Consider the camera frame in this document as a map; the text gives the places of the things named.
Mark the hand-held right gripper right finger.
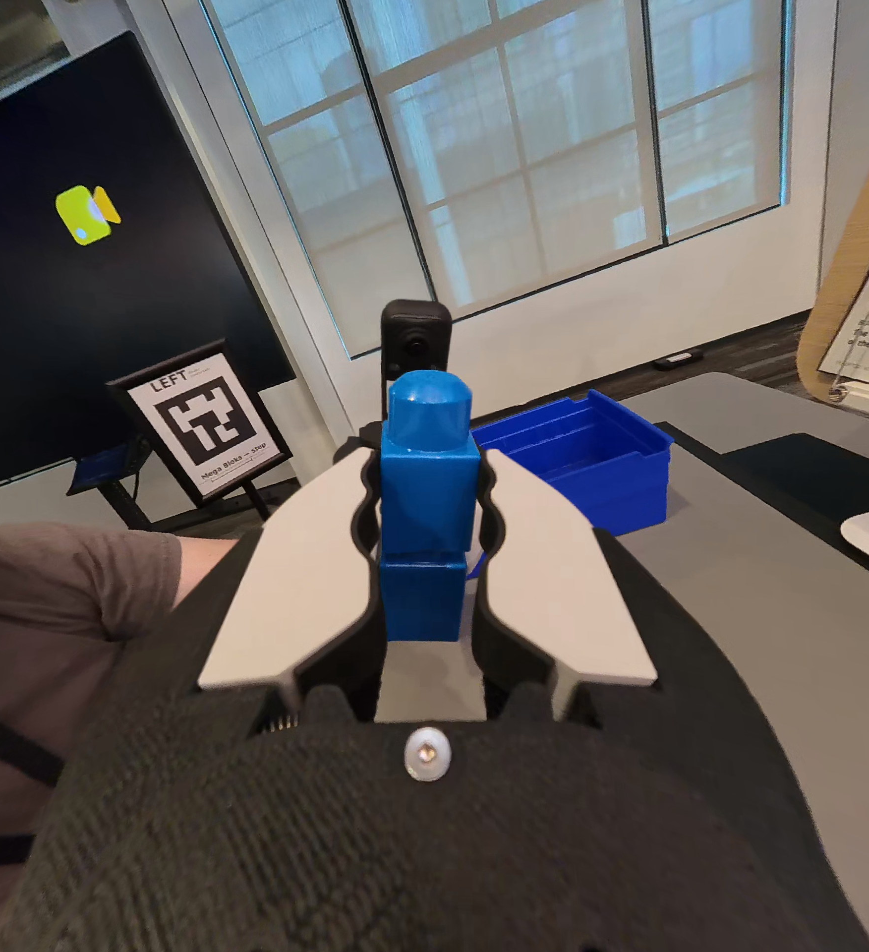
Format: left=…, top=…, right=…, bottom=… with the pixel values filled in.
left=475, top=448, right=660, bottom=685

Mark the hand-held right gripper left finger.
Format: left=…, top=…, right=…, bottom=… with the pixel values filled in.
left=196, top=446, right=391, bottom=693

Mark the blue plastic bin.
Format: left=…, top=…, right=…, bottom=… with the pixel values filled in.
left=471, top=389, right=673, bottom=535

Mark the blue two-stud block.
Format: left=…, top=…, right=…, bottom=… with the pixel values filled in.
left=378, top=550, right=468, bottom=642

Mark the blue one-stud block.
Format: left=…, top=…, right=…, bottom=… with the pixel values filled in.
left=380, top=369, right=480, bottom=555

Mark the framed marker sign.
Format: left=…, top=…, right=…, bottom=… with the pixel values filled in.
left=106, top=340, right=291, bottom=509

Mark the window with blinds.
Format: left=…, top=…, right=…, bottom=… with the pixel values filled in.
left=200, top=0, right=792, bottom=358

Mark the black mat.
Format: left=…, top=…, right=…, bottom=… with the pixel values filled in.
left=657, top=424, right=869, bottom=581

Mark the person's brown shirt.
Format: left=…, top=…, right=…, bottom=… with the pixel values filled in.
left=0, top=524, right=182, bottom=952

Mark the large dark screen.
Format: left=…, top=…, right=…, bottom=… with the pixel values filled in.
left=0, top=30, right=297, bottom=492

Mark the black strap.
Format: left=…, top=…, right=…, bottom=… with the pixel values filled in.
left=0, top=699, right=63, bottom=871

